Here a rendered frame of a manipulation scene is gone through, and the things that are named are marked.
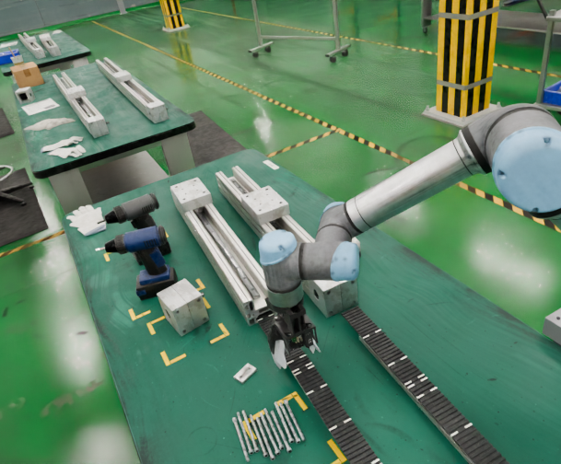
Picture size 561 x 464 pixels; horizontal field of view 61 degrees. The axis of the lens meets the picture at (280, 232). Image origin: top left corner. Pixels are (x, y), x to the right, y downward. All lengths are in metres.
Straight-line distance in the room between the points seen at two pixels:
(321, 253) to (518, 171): 0.37
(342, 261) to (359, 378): 0.35
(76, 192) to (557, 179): 2.53
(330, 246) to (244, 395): 0.44
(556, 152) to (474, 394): 0.58
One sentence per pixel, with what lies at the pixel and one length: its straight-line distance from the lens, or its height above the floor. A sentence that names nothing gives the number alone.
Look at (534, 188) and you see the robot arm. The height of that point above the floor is 1.30.
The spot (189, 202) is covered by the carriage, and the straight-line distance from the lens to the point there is 1.72.
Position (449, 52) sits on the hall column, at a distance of 4.39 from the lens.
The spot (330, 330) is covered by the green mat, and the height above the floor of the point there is 0.78.
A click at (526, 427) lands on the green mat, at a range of 1.12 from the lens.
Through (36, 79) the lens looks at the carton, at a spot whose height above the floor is 0.83.
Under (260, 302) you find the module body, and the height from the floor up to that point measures 0.82.
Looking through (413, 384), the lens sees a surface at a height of 0.81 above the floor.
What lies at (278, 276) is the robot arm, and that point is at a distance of 0.94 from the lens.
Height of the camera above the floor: 1.68
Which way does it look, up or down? 33 degrees down
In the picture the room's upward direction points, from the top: 10 degrees counter-clockwise
